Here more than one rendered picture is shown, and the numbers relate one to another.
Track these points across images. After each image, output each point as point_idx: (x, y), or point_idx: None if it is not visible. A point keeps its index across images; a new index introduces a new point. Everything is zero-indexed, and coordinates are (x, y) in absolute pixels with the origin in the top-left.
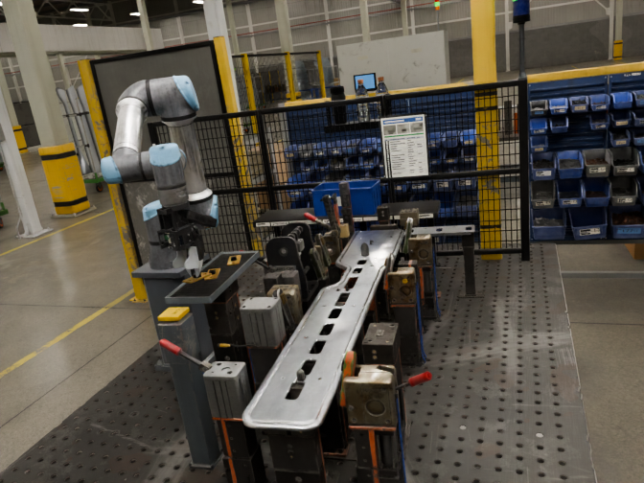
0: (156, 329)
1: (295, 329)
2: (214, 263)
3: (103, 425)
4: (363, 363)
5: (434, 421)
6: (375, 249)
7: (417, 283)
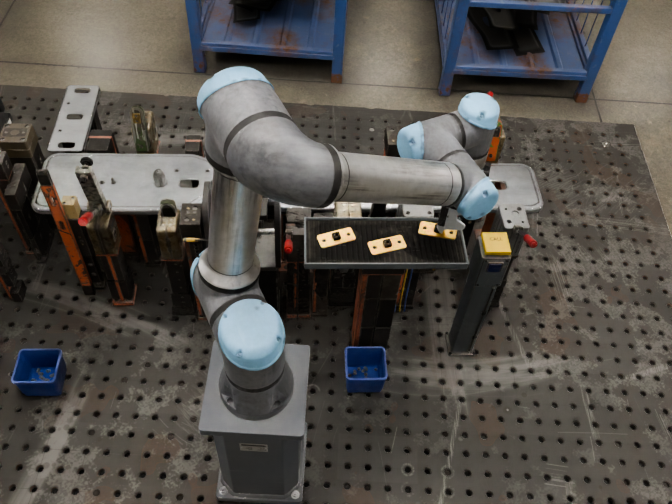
0: (298, 459)
1: (389, 208)
2: (344, 260)
3: (436, 499)
4: None
5: None
6: (140, 175)
7: None
